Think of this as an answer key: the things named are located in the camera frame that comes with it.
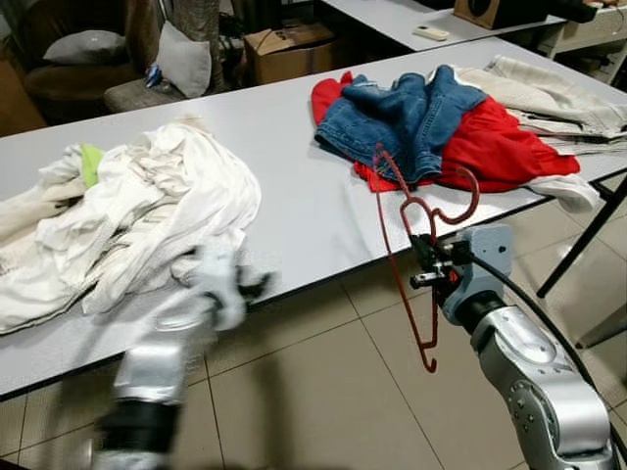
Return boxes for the grey table with black legs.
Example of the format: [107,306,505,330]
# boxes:
[0,37,627,402]

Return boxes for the black metal furniture leg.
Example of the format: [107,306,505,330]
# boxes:
[573,304,627,352]

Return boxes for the light green cloth piece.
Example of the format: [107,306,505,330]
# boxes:
[78,143,105,189]

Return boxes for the light grey pillow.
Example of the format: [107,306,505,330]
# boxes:
[155,20,214,99]

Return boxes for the light grey desk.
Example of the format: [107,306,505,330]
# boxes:
[321,0,627,84]

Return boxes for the red wire hanger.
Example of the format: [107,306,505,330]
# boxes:
[372,145,481,373]

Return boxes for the white remote control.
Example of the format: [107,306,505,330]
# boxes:
[411,25,452,42]

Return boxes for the plain white shirt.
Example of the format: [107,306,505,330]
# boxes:
[83,119,264,316]

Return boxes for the wooden speaker box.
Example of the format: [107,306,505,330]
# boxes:
[453,0,564,30]

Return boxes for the small white cloth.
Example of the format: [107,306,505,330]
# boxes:
[529,174,603,214]

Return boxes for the plain red garment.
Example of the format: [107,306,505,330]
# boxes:
[312,70,582,194]

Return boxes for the grey seat cushion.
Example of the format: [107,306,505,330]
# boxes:
[103,76,192,115]

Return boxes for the dark grey pillow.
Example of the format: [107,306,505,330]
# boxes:
[42,29,130,67]

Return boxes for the brown cardboard box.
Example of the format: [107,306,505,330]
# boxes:
[243,23,339,86]

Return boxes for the blue denim jeans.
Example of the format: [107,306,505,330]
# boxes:
[315,65,488,187]

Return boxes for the beige garment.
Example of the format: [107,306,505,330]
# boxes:
[456,54,627,158]

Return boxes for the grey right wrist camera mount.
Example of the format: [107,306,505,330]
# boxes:
[441,223,516,326]

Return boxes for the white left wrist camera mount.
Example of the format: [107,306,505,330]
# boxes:
[184,243,248,332]

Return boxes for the brown armchair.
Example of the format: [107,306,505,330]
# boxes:
[0,0,158,133]

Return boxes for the black cylindrical object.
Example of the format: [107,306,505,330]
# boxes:
[549,0,601,24]

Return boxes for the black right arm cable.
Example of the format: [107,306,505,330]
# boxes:
[468,251,627,463]

